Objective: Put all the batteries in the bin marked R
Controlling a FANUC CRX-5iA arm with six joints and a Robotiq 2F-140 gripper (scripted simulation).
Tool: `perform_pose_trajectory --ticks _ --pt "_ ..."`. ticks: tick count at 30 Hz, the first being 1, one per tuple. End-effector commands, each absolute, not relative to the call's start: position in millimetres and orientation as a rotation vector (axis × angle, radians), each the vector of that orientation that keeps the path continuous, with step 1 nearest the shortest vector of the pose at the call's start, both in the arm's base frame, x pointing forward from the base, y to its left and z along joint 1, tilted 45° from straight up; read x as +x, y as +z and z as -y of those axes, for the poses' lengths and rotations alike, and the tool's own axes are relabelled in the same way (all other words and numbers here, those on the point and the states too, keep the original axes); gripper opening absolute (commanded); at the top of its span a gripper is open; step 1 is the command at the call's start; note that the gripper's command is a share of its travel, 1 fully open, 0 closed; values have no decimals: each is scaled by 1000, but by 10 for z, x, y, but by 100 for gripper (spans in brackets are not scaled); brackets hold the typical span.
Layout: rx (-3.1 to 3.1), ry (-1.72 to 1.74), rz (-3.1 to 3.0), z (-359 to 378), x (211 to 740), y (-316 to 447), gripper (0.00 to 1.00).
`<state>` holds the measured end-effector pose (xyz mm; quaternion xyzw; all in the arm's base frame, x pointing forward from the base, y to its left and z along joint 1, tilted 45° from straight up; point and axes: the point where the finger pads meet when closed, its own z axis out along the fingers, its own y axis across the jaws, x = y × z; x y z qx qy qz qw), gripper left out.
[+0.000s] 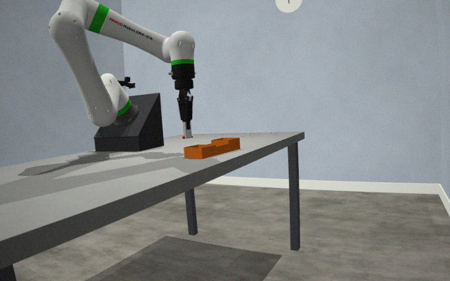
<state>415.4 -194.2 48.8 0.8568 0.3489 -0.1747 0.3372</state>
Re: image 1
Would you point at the orange rack of three bins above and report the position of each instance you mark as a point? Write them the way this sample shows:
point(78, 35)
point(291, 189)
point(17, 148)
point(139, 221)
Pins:
point(217, 147)

